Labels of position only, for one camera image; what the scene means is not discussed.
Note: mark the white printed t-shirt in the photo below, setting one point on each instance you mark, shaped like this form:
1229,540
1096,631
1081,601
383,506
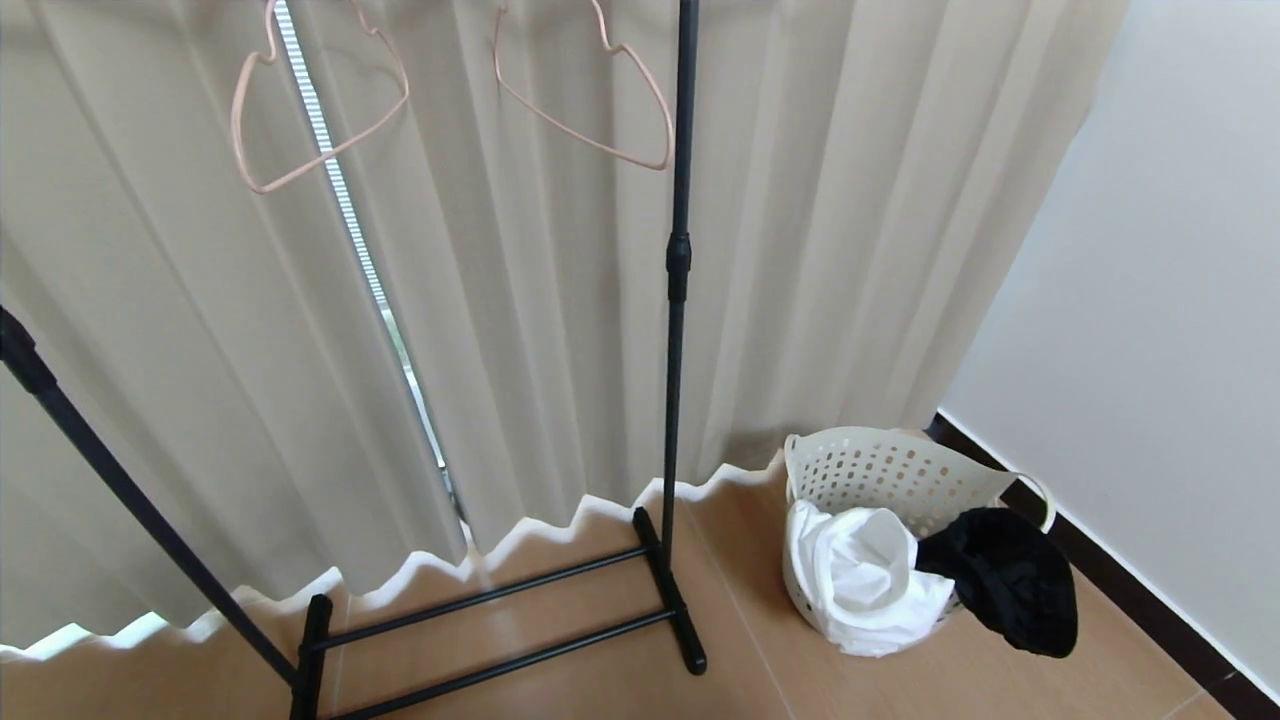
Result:
860,580

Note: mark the black clothes rack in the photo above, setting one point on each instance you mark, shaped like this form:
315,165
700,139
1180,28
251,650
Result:
683,150

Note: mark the pink clothes hanger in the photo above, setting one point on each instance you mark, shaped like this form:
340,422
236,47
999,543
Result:
668,135
237,120

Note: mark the white laundry basket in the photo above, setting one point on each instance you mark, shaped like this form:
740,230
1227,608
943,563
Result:
880,470

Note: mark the black garment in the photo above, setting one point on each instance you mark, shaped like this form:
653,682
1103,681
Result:
1010,580

